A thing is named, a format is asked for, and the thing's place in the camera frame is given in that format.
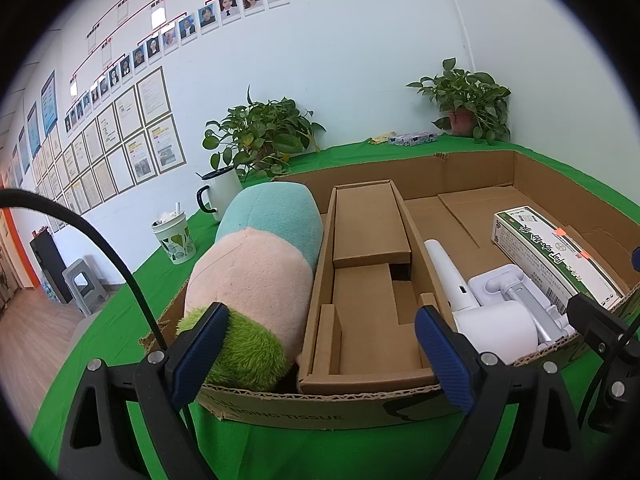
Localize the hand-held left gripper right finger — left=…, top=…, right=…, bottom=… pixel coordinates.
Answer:
left=414, top=305, right=598, bottom=480

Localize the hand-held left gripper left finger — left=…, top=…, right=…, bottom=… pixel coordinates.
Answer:
left=57, top=301, right=232, bottom=480

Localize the green and white carton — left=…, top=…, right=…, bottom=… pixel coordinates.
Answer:
left=492, top=205, right=630, bottom=311

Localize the teal and pink plush toy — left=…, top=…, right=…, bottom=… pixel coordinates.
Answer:
left=176, top=182, right=325, bottom=393

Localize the small brown cardboard box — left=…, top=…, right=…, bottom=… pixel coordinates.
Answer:
left=297, top=180, right=451, bottom=396

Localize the large cardboard box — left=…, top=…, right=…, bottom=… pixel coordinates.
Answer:
left=139, top=150, right=640, bottom=432

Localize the leaf-print paper cup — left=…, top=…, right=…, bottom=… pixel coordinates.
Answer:
left=151, top=200, right=197, bottom=266

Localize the green tablecloth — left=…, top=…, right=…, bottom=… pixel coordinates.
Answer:
left=30, top=137, right=640, bottom=480

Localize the tissue packet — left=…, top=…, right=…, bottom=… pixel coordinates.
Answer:
left=388, top=131, right=438, bottom=147

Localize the large leafy potted plant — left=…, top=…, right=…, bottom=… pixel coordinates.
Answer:
left=202, top=85, right=327, bottom=183

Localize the potted plant in terracotta pot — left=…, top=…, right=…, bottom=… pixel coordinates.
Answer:
left=406, top=57, right=512, bottom=146

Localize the black cable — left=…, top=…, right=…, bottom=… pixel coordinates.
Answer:
left=0, top=189, right=168, bottom=351

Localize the white mug with black handle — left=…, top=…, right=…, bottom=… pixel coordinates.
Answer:
left=196, top=167, right=244, bottom=223

